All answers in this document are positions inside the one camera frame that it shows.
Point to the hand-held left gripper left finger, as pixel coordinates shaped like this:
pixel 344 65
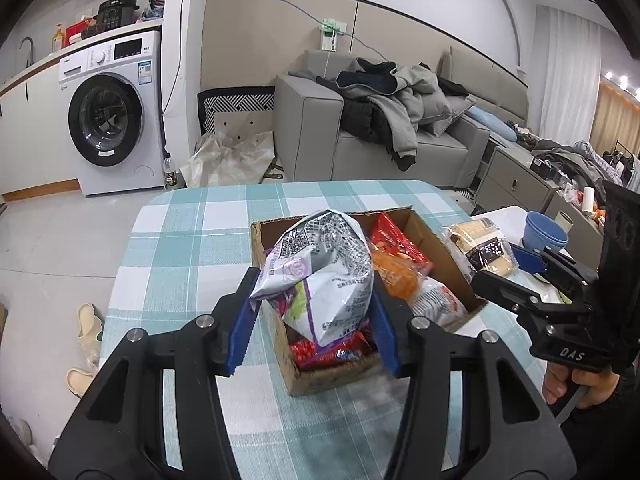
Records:
pixel 240 330

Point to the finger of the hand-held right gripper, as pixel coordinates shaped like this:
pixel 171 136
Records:
pixel 527 257
pixel 500 287

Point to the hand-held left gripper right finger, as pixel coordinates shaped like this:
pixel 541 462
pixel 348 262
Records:
pixel 385 335

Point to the clear cake slice packet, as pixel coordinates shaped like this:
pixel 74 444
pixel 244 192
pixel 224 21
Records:
pixel 480 245

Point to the orange crumbed bread packet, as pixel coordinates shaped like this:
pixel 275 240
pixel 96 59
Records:
pixel 400 277

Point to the white snack bag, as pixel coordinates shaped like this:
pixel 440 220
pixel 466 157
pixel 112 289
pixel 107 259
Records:
pixel 435 302

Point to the red foil snack packet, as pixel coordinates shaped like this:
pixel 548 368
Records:
pixel 320 352

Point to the brown cardboard box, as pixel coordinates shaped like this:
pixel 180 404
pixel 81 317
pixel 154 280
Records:
pixel 325 380

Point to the purple and silver snack bag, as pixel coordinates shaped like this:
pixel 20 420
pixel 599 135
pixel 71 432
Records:
pixel 325 270

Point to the red puffed snack bag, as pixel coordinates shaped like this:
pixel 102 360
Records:
pixel 395 240

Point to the person's right forearm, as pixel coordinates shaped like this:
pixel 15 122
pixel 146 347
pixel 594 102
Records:
pixel 610 435

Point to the person's right hand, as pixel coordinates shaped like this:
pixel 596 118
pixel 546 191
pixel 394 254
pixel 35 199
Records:
pixel 595 385

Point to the blue bowl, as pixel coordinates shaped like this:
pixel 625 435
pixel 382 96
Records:
pixel 542 227
pixel 560 249

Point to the white paper cup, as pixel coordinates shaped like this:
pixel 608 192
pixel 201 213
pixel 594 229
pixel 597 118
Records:
pixel 563 222

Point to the white paper roll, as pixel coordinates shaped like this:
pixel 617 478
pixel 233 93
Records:
pixel 587 200

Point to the grey side cabinet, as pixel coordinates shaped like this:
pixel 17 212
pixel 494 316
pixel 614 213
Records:
pixel 510 180

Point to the teal checked tablecloth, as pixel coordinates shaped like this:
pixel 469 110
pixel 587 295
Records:
pixel 190 260

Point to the pile of dark clothes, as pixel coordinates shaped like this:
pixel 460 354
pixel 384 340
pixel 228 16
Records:
pixel 575 160

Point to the blue pillow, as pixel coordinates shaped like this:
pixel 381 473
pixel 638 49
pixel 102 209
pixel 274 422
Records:
pixel 492 122

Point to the tan curtain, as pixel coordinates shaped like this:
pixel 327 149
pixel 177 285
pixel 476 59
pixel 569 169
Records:
pixel 615 120

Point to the beige slipper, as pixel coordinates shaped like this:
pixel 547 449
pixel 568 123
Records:
pixel 89 327
pixel 80 382

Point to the crumpled clear plastic sheet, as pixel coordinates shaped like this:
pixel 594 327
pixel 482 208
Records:
pixel 225 160

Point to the clear plastic bottle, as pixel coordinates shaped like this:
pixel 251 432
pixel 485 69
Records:
pixel 171 172

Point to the white sheer curtain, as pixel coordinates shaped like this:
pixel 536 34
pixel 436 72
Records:
pixel 565 75

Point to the grey jacket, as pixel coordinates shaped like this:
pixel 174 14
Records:
pixel 415 100

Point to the white washing machine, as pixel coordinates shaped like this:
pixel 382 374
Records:
pixel 125 160

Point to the grey sofa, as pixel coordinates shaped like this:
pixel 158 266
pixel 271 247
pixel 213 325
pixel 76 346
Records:
pixel 310 135

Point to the black coat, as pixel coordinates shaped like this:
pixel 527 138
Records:
pixel 365 120

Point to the black and white patterned basket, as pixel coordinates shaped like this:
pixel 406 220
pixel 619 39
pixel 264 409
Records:
pixel 235 105

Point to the dark blue jacket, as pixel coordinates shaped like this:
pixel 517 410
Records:
pixel 360 80

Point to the white kitchen counter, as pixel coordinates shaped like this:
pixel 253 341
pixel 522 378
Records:
pixel 30 67

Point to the red box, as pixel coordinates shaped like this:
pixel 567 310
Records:
pixel 77 32

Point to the black pressure cooker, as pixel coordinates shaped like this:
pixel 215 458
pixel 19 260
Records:
pixel 115 12

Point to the yellow bottle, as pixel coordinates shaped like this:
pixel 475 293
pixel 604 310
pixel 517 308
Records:
pixel 58 40

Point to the metal faucet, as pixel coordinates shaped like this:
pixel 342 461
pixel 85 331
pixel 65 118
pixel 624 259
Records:
pixel 30 47

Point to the white wall power strip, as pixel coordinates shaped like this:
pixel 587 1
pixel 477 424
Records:
pixel 330 35

